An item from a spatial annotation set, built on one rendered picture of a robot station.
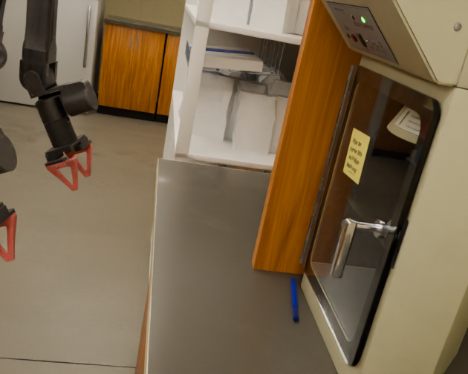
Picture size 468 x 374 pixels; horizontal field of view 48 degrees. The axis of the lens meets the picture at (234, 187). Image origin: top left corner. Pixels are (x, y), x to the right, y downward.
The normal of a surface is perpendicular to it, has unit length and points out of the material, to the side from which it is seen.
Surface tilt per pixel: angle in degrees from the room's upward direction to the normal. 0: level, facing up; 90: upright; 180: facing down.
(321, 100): 90
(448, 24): 90
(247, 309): 0
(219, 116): 89
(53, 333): 0
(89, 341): 0
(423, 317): 90
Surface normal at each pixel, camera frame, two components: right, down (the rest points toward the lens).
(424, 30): 0.11, 0.37
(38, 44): 0.05, 0.14
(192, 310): 0.18, -0.92
